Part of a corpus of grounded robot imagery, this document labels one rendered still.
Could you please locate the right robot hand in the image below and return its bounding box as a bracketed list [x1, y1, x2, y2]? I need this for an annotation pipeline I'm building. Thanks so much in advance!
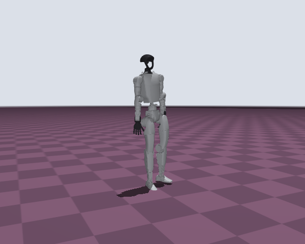
[133, 117, 144, 135]

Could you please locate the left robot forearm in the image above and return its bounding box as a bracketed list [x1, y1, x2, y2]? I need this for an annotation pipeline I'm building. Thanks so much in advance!
[159, 97, 166, 114]

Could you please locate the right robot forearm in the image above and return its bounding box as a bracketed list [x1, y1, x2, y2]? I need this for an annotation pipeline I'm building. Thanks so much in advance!
[134, 96, 141, 121]

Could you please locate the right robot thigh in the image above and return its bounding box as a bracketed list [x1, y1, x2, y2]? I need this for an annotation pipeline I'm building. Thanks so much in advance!
[141, 115, 155, 155]

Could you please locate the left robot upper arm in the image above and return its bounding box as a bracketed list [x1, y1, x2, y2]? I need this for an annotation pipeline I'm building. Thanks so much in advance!
[158, 74, 166, 99]

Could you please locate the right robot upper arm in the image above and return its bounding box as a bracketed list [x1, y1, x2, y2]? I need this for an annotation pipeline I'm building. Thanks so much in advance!
[133, 75, 144, 103]

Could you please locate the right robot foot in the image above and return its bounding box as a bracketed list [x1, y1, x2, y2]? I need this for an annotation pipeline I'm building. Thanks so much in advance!
[145, 180, 157, 191]

